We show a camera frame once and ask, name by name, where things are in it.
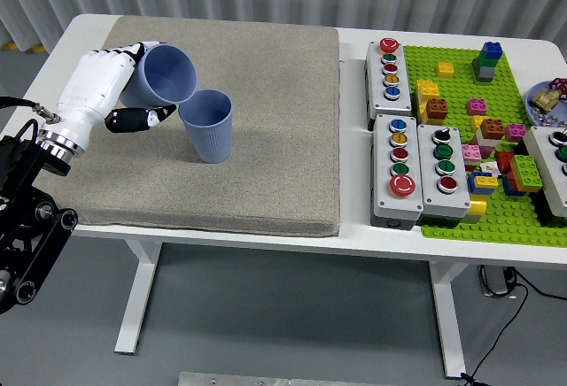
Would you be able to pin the blue plate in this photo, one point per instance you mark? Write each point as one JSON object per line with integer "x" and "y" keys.
{"x": 533, "y": 100}

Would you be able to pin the light green toy brick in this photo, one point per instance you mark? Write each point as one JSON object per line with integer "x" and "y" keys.
{"x": 527, "y": 172}

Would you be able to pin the grey-brown mat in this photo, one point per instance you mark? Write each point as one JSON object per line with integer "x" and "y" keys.
{"x": 266, "y": 116}

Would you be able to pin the five-button box, large stop button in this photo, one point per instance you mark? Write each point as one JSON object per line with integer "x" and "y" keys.
{"x": 383, "y": 191}

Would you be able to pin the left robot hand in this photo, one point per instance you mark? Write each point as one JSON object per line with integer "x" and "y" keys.
{"x": 95, "y": 85}

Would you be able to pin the blue toy brick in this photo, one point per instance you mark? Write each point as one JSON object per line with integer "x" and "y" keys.
{"x": 492, "y": 51}

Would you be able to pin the four-button box, black knob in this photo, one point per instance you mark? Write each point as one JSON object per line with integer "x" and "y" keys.
{"x": 456, "y": 195}

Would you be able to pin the grey toy brick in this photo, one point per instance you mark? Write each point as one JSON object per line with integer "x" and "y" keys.
{"x": 485, "y": 75}

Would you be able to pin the blue ribbed cup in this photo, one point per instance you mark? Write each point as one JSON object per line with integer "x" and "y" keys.
{"x": 212, "y": 138}
{"x": 170, "y": 71}

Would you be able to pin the five-button box, small stop button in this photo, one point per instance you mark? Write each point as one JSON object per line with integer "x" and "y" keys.
{"x": 401, "y": 94}

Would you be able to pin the white toy brick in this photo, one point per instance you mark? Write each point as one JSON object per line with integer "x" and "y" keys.
{"x": 485, "y": 142}

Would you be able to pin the white-topped button control box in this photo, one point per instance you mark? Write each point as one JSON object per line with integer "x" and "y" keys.
{"x": 547, "y": 156}

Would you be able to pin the brown toy brick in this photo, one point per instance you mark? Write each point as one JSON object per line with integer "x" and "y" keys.
{"x": 437, "y": 109}
{"x": 491, "y": 129}

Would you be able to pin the pink toy brick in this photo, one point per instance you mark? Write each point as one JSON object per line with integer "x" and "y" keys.
{"x": 477, "y": 107}
{"x": 516, "y": 133}
{"x": 471, "y": 156}

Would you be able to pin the white table leg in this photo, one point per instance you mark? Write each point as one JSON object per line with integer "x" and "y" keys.
{"x": 447, "y": 315}
{"x": 137, "y": 293}

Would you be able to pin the dark green toy brick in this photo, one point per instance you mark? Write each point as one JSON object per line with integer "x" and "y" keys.
{"x": 480, "y": 64}

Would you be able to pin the blue and yellow brick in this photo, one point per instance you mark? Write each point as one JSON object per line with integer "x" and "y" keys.
{"x": 483, "y": 182}

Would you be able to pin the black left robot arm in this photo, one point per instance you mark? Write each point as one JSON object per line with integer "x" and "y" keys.
{"x": 31, "y": 235}

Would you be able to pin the green brick baseplate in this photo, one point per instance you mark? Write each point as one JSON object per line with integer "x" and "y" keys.
{"x": 460, "y": 87}

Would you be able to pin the yellow round toy brick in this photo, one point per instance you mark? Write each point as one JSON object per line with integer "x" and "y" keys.
{"x": 478, "y": 207}

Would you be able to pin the red toy brick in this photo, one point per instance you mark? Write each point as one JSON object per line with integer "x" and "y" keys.
{"x": 505, "y": 162}

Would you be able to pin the gold metal fitting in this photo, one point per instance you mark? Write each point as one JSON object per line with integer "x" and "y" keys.
{"x": 545, "y": 99}

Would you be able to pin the grey power adapter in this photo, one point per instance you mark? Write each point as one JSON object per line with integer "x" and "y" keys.
{"x": 494, "y": 282}

